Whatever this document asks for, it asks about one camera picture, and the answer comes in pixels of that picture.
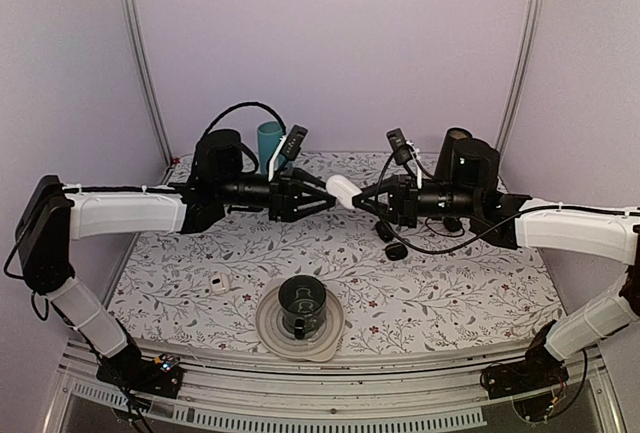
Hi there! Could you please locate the teal plastic cup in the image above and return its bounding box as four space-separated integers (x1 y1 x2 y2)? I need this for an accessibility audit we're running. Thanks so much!
257 121 284 178

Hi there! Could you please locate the black camera cable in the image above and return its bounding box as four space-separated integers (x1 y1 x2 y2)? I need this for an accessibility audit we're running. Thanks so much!
197 100 289 154
374 152 501 255

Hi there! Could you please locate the small white earbud case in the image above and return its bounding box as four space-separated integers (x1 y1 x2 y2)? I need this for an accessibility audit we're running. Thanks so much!
208 273 231 296

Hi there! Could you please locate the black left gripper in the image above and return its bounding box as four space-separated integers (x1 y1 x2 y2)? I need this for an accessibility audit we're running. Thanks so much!
217 167 337 223

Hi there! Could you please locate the black right camera cable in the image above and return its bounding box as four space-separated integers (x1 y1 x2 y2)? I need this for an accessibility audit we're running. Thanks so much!
374 152 501 255

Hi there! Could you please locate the black cylindrical object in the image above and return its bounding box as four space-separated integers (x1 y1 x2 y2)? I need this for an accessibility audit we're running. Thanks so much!
375 221 394 243

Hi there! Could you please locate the aluminium front rail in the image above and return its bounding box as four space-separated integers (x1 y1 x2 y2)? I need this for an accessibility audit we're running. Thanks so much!
43 341 630 432

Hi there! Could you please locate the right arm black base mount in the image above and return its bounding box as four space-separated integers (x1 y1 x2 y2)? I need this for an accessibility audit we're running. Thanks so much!
480 348 569 399

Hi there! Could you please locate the beige round plate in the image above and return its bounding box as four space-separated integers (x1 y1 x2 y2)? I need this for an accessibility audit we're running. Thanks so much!
255 275 346 363

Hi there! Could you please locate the dark green glass mug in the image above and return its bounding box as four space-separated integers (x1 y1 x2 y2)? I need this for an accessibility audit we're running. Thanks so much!
278 275 327 340

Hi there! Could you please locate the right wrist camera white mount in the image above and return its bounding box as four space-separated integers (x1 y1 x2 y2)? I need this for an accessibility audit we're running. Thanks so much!
386 128 423 188

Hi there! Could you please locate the right aluminium frame post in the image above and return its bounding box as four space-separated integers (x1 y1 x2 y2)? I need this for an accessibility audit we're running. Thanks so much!
495 0 544 156

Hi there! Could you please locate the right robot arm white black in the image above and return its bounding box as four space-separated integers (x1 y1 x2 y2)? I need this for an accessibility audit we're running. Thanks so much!
349 131 639 389

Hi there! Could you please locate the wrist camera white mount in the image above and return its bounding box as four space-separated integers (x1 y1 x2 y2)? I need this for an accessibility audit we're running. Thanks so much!
386 128 423 188
267 125 308 181

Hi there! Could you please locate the dark brown plastic cup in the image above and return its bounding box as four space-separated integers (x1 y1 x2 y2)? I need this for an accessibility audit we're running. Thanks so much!
434 127 473 182

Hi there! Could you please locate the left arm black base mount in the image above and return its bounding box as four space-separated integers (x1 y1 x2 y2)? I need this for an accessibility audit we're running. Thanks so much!
96 347 184 399

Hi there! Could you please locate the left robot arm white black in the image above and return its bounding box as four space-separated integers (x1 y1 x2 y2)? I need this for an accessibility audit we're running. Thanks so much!
8 129 336 387

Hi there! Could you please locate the left aluminium frame post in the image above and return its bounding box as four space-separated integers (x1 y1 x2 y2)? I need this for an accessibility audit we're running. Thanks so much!
120 0 173 166

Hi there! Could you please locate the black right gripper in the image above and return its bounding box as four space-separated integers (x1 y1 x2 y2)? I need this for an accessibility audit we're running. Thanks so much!
353 173 480 228

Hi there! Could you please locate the black earbud case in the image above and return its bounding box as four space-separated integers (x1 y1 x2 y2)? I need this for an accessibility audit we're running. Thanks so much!
384 243 408 262

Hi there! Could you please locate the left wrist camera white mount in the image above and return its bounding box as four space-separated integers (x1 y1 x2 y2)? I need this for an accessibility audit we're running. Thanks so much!
267 125 308 181

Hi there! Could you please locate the white floral table mat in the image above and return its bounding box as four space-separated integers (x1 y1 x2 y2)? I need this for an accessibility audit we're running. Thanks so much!
109 207 564 356

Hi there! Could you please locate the black left camera cable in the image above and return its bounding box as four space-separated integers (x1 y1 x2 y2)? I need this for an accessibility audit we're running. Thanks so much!
197 100 289 154

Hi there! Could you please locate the aluminium frame post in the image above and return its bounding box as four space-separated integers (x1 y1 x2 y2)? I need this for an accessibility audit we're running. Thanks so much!
120 0 173 166
495 0 544 156

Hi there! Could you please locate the white earbuds charging case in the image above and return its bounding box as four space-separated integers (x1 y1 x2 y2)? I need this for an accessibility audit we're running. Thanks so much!
326 175 362 210

